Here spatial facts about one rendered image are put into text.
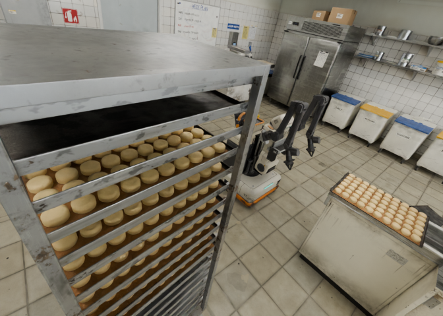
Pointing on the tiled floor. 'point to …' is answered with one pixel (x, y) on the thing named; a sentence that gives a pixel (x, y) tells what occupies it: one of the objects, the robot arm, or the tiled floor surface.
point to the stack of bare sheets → (430, 214)
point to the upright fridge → (287, 65)
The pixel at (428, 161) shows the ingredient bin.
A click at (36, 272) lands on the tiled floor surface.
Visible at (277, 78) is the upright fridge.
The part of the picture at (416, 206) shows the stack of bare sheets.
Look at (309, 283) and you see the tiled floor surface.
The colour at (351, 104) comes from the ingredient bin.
